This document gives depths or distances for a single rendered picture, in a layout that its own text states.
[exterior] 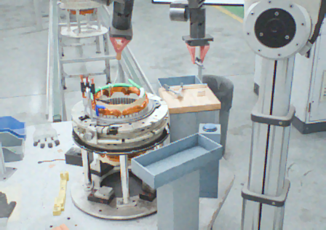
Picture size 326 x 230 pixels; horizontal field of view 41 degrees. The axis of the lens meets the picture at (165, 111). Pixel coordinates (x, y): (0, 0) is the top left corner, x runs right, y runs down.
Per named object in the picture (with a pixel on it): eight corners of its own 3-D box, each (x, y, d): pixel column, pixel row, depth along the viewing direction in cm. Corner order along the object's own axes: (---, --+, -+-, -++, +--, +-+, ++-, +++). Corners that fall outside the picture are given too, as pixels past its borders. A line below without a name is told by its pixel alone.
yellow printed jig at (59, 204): (59, 178, 162) (58, 171, 161) (68, 177, 163) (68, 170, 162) (52, 216, 142) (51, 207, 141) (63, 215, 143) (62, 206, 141)
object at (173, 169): (156, 260, 124) (153, 175, 112) (135, 239, 132) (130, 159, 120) (219, 224, 137) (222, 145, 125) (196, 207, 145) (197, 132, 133)
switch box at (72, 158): (73, 156, 177) (71, 144, 175) (94, 159, 174) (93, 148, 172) (65, 163, 172) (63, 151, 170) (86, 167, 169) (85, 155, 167)
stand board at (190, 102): (158, 93, 169) (158, 87, 168) (205, 89, 172) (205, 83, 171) (169, 114, 151) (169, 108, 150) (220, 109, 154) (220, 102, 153)
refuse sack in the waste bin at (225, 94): (175, 119, 338) (174, 76, 323) (221, 113, 346) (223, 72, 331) (188, 142, 304) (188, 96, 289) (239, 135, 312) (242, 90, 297)
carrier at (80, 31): (64, 27, 376) (60, -9, 363) (109, 25, 377) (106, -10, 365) (56, 38, 340) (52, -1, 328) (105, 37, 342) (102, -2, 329)
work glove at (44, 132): (33, 126, 203) (33, 121, 202) (59, 123, 206) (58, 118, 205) (31, 151, 182) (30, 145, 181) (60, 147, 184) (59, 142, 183)
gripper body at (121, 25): (110, 38, 125) (112, 17, 120) (109, 18, 132) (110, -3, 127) (132, 40, 127) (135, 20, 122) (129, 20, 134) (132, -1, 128)
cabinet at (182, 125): (160, 151, 180) (158, 93, 169) (203, 146, 183) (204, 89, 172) (169, 176, 162) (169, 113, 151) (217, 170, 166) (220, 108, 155)
